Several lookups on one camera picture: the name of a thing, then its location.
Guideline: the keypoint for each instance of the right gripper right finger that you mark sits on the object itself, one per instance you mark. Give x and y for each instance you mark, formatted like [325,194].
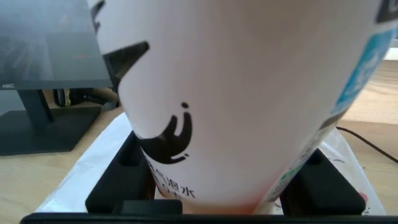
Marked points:
[323,189]

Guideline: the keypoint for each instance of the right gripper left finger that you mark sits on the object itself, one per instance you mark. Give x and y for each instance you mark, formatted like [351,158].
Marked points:
[121,183]

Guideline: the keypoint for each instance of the white drink bottle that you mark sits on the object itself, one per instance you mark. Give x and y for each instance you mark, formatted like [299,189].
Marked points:
[248,93]

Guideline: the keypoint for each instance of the white plastic shopping bag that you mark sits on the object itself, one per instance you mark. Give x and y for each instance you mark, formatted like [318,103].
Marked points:
[81,174]

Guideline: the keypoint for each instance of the black computer monitor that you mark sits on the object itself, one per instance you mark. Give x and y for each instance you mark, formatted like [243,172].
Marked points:
[46,77]

